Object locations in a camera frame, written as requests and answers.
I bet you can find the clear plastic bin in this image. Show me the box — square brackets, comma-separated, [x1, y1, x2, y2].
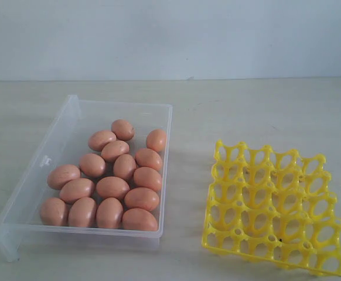
[0, 95, 172, 262]

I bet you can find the brown egg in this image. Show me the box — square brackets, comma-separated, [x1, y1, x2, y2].
[122, 208, 158, 231]
[88, 130, 117, 152]
[79, 153, 106, 178]
[135, 148, 163, 171]
[68, 197, 97, 227]
[96, 176, 130, 200]
[111, 119, 135, 141]
[133, 167, 162, 192]
[113, 154, 137, 181]
[100, 140, 129, 163]
[124, 187, 160, 211]
[59, 178, 95, 204]
[146, 129, 167, 152]
[40, 197, 69, 227]
[47, 164, 81, 190]
[96, 197, 124, 229]

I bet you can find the yellow plastic egg tray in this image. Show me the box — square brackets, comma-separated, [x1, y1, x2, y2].
[202, 140, 341, 276]

